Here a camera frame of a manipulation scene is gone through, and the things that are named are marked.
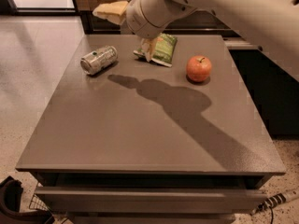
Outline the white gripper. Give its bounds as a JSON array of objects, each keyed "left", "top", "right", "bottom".
[{"left": 93, "top": 0, "right": 187, "bottom": 62}]

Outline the silver 7up soda can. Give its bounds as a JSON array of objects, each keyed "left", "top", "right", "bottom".
[{"left": 80, "top": 46, "right": 118, "bottom": 76}]

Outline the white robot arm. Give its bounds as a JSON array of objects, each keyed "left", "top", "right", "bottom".
[{"left": 93, "top": 0, "right": 299, "bottom": 80}]

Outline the green chip bag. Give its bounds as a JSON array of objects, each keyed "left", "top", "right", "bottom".
[{"left": 134, "top": 33, "right": 178, "bottom": 67}]

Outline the red apple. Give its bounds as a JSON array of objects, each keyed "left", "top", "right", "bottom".
[{"left": 186, "top": 55, "right": 212, "bottom": 82}]

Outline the grey drawer front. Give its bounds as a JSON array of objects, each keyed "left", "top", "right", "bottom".
[{"left": 36, "top": 187, "right": 265, "bottom": 214}]

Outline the black curved base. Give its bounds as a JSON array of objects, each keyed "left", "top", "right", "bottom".
[{"left": 0, "top": 176, "right": 54, "bottom": 224}]

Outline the wire basket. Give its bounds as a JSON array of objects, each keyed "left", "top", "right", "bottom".
[{"left": 29, "top": 192, "right": 70, "bottom": 224}]

